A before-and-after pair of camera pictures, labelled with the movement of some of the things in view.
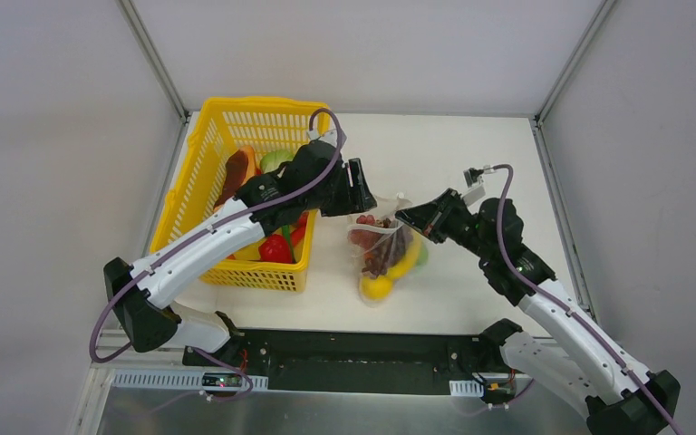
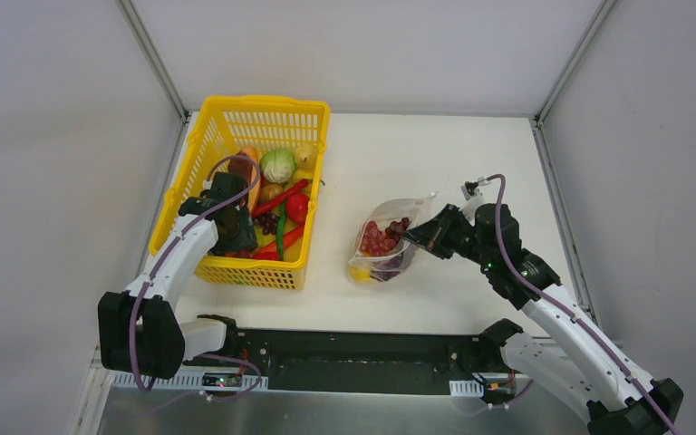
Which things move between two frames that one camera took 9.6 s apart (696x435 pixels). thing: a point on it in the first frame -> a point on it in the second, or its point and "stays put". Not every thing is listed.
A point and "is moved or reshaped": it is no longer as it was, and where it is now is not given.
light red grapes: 362,238 -> 375,242
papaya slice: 240,168 stays put
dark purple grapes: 394,245 is moved or reshaped
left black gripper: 343,187 -> 238,234
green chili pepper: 287,233 -> 280,230
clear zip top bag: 387,248 is moved or reshaped
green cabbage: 272,159 stays put
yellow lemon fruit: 376,288 -> 360,275
